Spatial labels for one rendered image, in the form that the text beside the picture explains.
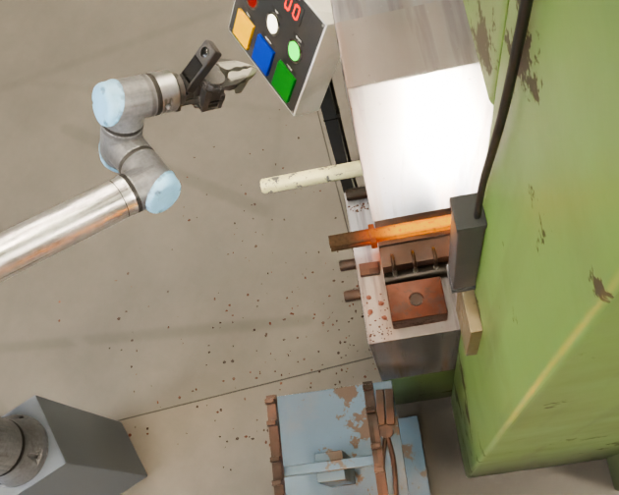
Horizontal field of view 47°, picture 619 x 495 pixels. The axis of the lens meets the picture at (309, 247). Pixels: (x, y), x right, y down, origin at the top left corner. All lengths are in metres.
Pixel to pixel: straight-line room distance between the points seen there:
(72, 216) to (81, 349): 1.39
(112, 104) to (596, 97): 1.20
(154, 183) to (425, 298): 0.62
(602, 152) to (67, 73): 3.11
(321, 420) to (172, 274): 1.18
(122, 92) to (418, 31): 0.80
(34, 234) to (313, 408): 0.78
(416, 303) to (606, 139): 1.16
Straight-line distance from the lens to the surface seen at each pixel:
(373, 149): 0.98
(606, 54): 0.41
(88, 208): 1.50
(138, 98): 1.54
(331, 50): 1.70
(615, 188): 0.42
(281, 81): 1.79
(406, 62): 0.86
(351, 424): 1.78
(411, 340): 1.62
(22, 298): 3.02
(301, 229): 2.71
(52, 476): 2.16
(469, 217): 0.90
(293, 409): 1.81
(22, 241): 1.48
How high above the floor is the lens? 2.46
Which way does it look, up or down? 67 degrees down
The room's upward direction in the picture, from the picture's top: 24 degrees counter-clockwise
